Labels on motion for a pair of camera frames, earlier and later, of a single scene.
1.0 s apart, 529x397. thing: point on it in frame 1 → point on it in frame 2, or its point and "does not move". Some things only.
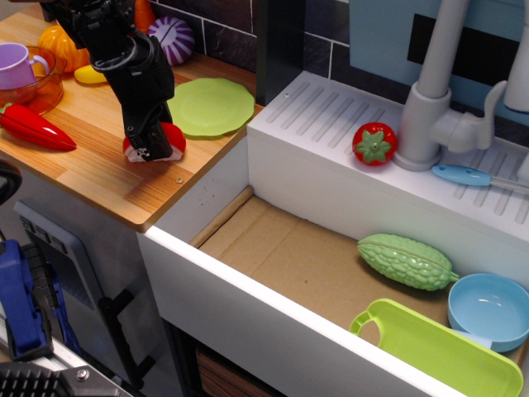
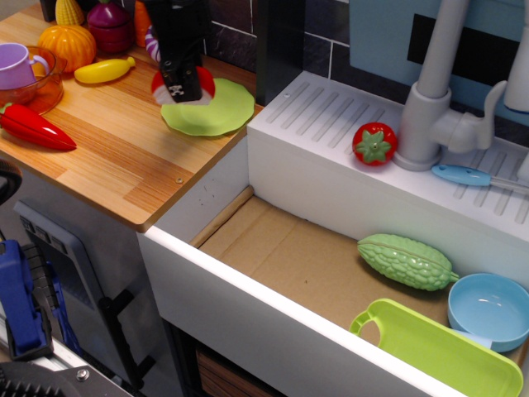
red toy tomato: [374, 144] does not move
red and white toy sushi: [176, 138] → [162, 95]
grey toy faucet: [430, 121] does not move
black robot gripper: [141, 77] → [181, 27]
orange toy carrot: [144, 16] does not move
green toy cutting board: [431, 352] does not move
